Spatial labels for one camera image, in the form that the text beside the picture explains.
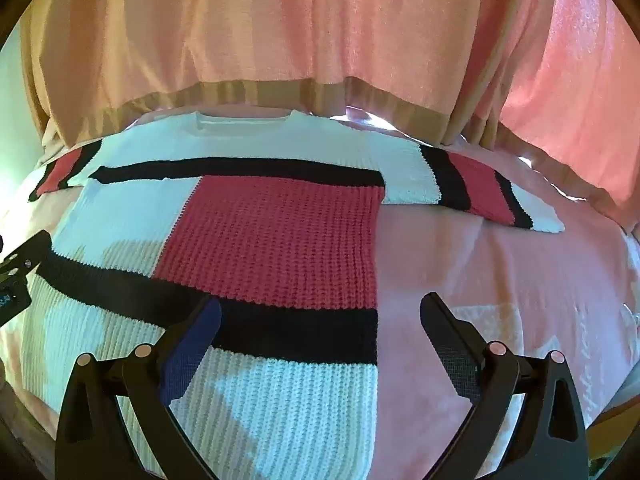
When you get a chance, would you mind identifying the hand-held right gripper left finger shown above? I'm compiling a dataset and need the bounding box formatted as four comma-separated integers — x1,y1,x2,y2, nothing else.
54,298,223,480

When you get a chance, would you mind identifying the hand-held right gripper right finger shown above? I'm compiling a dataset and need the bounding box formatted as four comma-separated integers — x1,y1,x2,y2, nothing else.
421,292,591,480

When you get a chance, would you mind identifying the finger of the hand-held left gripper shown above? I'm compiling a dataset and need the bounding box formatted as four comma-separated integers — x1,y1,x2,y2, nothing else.
0,230,54,327

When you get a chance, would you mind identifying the white red black knit sweater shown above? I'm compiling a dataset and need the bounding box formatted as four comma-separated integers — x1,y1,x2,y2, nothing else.
27,110,566,480

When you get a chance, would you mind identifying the pink blanket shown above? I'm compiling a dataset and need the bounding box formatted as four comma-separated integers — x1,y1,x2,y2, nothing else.
0,105,640,441

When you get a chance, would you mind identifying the pink curtain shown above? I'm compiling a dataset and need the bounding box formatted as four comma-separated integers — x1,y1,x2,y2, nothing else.
15,0,640,231

